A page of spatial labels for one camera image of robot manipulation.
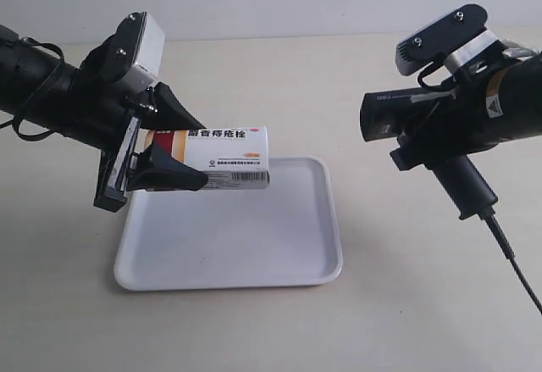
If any white plastic tray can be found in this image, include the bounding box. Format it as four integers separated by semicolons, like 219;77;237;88
113;157;344;291

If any white red medicine box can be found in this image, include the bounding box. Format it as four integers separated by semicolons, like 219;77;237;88
144;126;270;190

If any black barcode scanner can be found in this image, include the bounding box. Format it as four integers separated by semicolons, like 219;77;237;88
359;88;498;220

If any black scanner cable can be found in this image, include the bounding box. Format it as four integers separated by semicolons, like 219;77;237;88
483;212;542;314

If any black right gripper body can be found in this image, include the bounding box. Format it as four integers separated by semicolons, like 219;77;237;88
390;70;499;171

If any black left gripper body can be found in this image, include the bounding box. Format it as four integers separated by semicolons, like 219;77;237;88
80;45;157;212

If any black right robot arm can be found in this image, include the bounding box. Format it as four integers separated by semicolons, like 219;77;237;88
390;54;541;171

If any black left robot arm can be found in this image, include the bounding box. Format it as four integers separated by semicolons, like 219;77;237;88
1;12;208;213

